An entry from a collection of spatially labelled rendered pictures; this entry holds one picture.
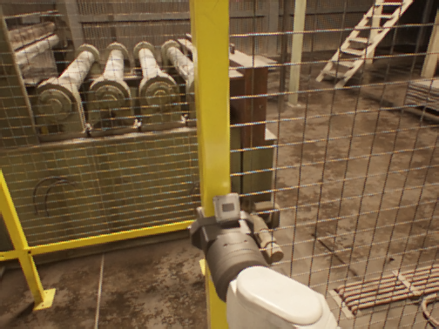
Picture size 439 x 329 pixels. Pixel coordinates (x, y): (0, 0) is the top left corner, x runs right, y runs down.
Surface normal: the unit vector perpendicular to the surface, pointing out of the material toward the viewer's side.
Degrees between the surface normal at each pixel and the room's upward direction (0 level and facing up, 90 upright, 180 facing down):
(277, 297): 6
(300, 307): 6
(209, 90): 90
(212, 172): 90
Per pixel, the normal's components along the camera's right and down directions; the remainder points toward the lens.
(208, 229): -0.02, -0.90
